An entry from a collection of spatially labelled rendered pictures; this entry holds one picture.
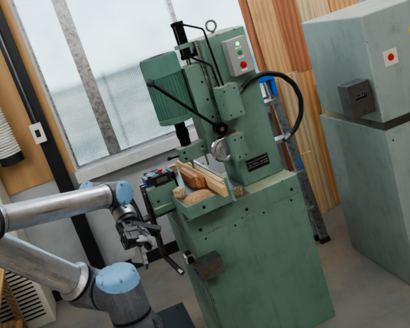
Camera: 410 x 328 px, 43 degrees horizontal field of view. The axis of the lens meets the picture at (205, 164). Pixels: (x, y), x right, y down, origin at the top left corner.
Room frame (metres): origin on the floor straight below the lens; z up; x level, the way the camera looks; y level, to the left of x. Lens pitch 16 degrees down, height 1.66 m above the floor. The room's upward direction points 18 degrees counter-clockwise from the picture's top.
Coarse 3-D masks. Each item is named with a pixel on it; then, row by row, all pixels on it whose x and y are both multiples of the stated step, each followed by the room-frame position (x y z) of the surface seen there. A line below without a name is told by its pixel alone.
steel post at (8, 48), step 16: (0, 16) 3.49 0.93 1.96; (0, 32) 3.48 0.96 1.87; (0, 48) 3.47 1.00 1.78; (16, 48) 3.49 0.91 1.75; (16, 64) 3.48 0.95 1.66; (16, 80) 3.47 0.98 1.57; (32, 96) 3.48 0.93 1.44; (32, 112) 3.46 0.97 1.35; (32, 128) 3.44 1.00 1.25; (48, 128) 3.49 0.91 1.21; (48, 144) 3.48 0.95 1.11; (48, 160) 3.47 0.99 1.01; (64, 176) 3.48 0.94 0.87; (64, 192) 3.48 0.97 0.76; (80, 224) 3.48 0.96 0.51; (80, 240) 3.47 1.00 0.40; (96, 256) 3.48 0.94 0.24
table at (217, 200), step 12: (180, 180) 2.46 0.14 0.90; (192, 192) 2.23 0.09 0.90; (216, 192) 2.13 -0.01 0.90; (228, 192) 2.12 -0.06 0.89; (168, 204) 2.26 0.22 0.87; (180, 204) 2.15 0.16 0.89; (192, 204) 2.08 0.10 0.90; (204, 204) 2.09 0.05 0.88; (216, 204) 2.10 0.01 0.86; (192, 216) 2.07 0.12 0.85
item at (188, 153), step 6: (192, 144) 2.39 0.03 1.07; (198, 144) 2.39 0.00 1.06; (204, 144) 2.40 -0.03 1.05; (180, 150) 2.37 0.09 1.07; (186, 150) 2.38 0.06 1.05; (192, 150) 2.38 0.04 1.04; (198, 150) 2.39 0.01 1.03; (180, 156) 2.38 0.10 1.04; (186, 156) 2.37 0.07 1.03; (192, 156) 2.38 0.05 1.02; (198, 156) 2.39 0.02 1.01; (186, 162) 2.37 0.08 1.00
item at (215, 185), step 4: (176, 160) 2.70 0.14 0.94; (180, 164) 2.61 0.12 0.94; (184, 164) 2.57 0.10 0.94; (180, 168) 2.64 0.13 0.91; (192, 168) 2.46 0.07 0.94; (200, 172) 2.34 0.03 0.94; (204, 176) 2.27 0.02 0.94; (208, 176) 2.25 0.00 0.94; (208, 180) 2.20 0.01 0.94; (212, 180) 2.18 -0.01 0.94; (208, 184) 2.22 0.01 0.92; (212, 184) 2.15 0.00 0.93; (216, 184) 2.11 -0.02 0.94; (220, 184) 2.10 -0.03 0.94; (212, 188) 2.17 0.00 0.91; (216, 188) 2.12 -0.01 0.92; (220, 188) 2.06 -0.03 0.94; (224, 188) 2.04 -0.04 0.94; (220, 192) 2.08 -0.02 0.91; (224, 192) 2.04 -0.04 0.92; (224, 196) 2.04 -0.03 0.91
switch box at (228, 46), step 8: (232, 40) 2.33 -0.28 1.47; (240, 40) 2.34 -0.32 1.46; (224, 48) 2.36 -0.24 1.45; (232, 48) 2.33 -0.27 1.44; (240, 48) 2.33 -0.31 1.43; (248, 48) 2.35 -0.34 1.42; (232, 56) 2.32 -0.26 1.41; (248, 56) 2.34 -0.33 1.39; (232, 64) 2.32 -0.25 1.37; (248, 64) 2.34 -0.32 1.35; (232, 72) 2.34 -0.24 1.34; (240, 72) 2.33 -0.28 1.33
